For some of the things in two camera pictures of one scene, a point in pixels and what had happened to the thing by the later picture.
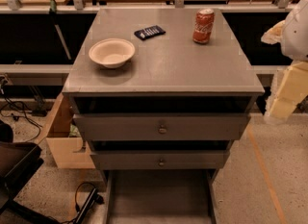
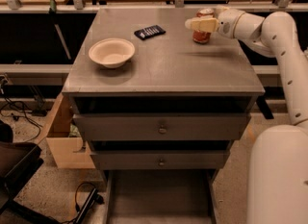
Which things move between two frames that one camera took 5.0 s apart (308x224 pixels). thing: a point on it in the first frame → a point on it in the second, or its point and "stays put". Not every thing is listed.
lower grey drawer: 160,160 stays put
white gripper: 295,37 → 227,22
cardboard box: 69,152 stays put
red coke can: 203,26 stays put
